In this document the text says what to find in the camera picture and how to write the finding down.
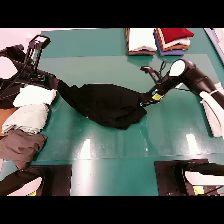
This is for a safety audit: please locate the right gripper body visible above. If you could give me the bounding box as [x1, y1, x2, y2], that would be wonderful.
[138, 87, 165, 108]

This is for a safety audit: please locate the black garment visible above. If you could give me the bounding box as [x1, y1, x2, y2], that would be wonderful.
[56, 79, 149, 131]

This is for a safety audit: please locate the purple garment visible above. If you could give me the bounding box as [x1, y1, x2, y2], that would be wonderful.
[153, 31, 186, 57]

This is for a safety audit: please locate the orange garment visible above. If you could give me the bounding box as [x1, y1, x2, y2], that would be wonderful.
[0, 107, 18, 135]
[155, 29, 191, 52]

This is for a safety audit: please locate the white garment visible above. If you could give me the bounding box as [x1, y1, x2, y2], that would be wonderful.
[127, 28, 157, 53]
[162, 37, 192, 49]
[12, 84, 58, 109]

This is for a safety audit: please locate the red garment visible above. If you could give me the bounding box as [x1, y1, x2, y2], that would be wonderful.
[159, 28, 195, 44]

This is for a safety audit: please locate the light grey garment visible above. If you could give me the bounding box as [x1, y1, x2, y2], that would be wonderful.
[1, 103, 51, 136]

